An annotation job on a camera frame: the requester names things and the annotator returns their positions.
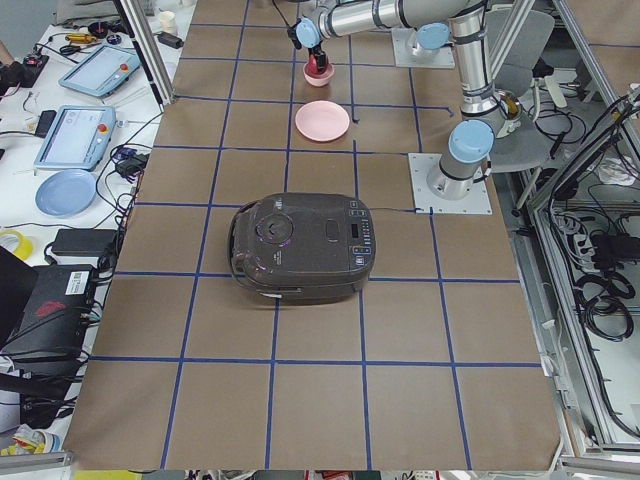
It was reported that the upper teach pendant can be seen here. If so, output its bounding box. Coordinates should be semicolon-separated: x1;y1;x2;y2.
58;45;141;98

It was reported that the black computer box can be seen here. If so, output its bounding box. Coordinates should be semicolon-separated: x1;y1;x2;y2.
1;264;97;377

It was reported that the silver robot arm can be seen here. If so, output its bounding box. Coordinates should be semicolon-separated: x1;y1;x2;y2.
412;22;452;57
288;0;504;200

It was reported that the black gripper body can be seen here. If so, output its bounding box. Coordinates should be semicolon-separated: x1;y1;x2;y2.
309;44;326;64

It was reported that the white paper cup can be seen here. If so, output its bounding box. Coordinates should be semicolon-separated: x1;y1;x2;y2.
157;10;178;35

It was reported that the yellow tape roll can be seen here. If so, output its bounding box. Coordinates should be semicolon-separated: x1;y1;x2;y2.
0;229;34;261

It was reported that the dark brown rice cooker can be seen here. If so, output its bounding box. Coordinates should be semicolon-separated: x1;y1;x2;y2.
227;192;376;302

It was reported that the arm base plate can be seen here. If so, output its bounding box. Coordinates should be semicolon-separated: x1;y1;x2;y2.
408;153;492;215
391;27;455;69

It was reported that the blue plate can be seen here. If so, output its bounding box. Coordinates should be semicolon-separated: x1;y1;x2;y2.
35;169;97;217

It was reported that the red apple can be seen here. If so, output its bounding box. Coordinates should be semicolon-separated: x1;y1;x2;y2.
305;55;326;77

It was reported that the pink plate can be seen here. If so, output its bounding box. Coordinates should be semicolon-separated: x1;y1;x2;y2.
294;100;351;142

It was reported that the grey office chair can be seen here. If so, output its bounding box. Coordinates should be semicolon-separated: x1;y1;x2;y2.
489;10;555;173

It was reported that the teach pendant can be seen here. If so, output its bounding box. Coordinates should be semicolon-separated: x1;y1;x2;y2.
34;105;116;170
58;45;141;98

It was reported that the lower teach pendant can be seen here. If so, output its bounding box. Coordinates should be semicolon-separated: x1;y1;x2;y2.
34;105;116;170

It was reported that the pink bowl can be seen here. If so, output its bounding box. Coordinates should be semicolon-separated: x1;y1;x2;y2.
303;63;335;87

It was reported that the aluminium frame post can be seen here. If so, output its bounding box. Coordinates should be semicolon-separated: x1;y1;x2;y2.
113;0;175;106

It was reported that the black power adapter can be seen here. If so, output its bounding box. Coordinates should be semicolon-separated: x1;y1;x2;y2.
51;229;116;257

